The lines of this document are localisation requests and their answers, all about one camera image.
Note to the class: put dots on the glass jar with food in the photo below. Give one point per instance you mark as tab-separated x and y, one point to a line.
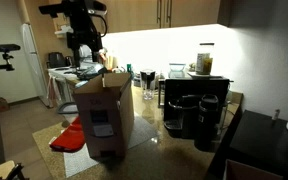
204	61

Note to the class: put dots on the black pan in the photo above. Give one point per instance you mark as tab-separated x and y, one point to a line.
90	72

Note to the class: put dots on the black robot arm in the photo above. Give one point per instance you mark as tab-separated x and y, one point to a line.
80	13

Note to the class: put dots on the wooden wall cabinets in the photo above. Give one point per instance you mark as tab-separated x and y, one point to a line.
134	13

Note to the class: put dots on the water filter pitcher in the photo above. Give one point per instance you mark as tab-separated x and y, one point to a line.
148	75

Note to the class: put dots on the green bottle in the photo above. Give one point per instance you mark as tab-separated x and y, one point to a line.
130	70

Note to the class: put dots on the hanging kitchen towel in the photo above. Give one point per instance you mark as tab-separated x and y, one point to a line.
52	91

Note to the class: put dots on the white stove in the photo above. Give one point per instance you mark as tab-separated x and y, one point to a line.
62	86

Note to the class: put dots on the black side table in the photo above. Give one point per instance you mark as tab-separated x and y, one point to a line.
260	143

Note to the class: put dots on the red plastic lid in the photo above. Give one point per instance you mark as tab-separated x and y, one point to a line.
72	136

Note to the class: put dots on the tall open cardboard box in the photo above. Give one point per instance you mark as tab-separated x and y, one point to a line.
104	110

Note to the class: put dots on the utensil holder with utensils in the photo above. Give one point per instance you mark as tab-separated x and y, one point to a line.
109	61

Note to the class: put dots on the small brown floor box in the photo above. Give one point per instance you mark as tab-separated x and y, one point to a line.
0	105

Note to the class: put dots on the black travel tumbler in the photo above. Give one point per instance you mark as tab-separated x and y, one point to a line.
206	123

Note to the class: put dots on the glass food container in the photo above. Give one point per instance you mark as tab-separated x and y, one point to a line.
177	70

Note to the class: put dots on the clear drinking glass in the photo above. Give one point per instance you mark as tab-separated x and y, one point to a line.
148	92

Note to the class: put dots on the black coffee maker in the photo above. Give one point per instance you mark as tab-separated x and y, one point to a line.
197	86

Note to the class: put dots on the wooden chair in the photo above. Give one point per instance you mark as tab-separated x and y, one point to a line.
0	170

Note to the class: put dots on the grey tray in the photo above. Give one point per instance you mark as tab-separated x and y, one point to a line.
67	108

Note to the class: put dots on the white plate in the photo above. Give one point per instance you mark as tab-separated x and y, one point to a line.
192	74

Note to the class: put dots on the white refrigerator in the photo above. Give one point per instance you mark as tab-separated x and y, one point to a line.
32	66

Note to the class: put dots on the white textured mat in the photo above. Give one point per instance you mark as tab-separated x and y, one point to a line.
140	131

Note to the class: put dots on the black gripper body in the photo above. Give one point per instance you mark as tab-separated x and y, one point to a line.
85	38

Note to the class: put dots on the black camera on stand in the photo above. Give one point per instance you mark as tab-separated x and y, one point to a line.
2	48

